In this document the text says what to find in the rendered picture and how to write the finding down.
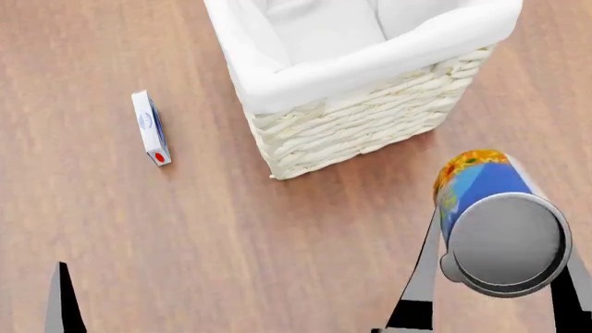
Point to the white cream cheese box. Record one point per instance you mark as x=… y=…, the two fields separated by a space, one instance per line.
x=149 y=125

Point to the white woven wicker basket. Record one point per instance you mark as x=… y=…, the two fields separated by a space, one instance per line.
x=351 y=128

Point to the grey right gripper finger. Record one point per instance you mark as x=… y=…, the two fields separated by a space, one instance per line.
x=575 y=298
x=421 y=281

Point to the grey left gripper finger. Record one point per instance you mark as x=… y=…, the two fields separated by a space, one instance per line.
x=62 y=305

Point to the white cloth basket liner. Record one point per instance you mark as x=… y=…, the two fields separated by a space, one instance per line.
x=333 y=41

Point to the blue alphabet soup can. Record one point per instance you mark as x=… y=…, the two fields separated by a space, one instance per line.
x=506 y=239

